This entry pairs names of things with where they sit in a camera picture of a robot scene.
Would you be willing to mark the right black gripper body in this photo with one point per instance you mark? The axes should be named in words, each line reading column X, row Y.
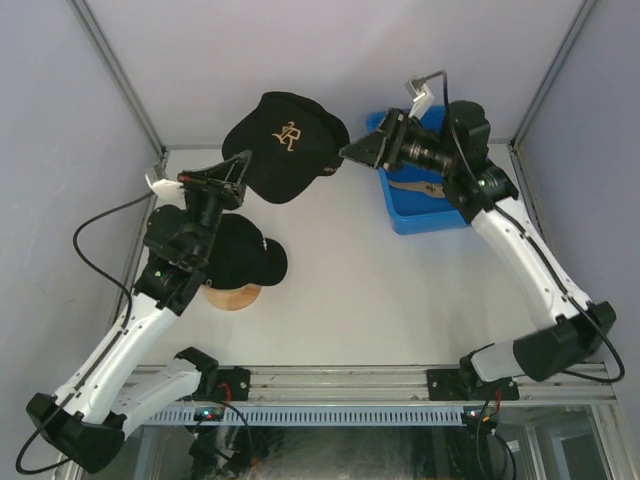
column 408, row 146

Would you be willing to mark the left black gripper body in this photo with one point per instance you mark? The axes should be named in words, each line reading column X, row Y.
column 208, row 199

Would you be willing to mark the black cap gold logo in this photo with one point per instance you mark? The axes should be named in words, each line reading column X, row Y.
column 292, row 139

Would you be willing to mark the black baseball cap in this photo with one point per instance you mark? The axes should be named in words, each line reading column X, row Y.
column 241, row 255

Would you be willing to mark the wooden hat stand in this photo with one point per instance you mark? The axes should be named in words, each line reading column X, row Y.
column 232, row 300

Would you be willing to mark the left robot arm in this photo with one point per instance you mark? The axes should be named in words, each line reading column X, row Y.
column 90, row 416

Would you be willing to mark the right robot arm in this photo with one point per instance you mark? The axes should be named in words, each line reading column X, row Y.
column 569, row 326

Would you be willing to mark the tan cap in bin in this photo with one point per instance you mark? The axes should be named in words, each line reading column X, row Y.
column 432, row 190

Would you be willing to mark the blue plastic bin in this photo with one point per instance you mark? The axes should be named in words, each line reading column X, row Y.
column 414, row 212

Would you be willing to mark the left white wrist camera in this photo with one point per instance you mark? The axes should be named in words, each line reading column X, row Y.
column 161, row 185

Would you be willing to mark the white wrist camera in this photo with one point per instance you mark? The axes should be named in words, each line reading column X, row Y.
column 161, row 185
column 421, row 95

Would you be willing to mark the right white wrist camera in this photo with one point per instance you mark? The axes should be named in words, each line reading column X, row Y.
column 421, row 95

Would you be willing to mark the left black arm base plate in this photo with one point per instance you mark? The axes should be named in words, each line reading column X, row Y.
column 226, row 384

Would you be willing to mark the aluminium front rail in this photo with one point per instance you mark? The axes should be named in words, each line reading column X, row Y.
column 399, row 385

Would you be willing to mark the left aluminium frame post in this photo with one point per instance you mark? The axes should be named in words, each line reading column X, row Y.
column 107, row 54

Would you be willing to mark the aluminium frame post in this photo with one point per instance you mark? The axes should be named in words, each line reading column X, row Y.
column 107, row 54
column 578, row 24

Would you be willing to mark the grey slotted cable duct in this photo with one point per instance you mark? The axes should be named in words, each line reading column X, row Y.
column 308, row 416

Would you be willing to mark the right aluminium frame post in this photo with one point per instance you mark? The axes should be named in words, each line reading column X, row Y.
column 578, row 24

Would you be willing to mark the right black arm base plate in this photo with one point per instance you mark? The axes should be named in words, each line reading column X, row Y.
column 445, row 390

